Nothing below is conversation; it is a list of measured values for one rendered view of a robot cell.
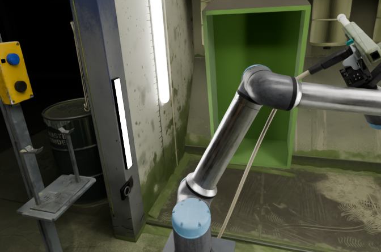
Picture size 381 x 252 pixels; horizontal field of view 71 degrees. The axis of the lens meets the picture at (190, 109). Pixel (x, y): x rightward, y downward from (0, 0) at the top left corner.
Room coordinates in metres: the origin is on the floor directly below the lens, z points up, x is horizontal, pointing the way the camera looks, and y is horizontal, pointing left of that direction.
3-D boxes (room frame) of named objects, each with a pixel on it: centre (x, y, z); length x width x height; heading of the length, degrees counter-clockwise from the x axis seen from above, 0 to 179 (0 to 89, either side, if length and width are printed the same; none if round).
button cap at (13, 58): (1.16, 0.75, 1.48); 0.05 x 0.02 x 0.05; 163
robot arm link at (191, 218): (0.84, 0.02, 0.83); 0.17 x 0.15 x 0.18; 177
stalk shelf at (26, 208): (1.15, 0.70, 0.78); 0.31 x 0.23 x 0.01; 163
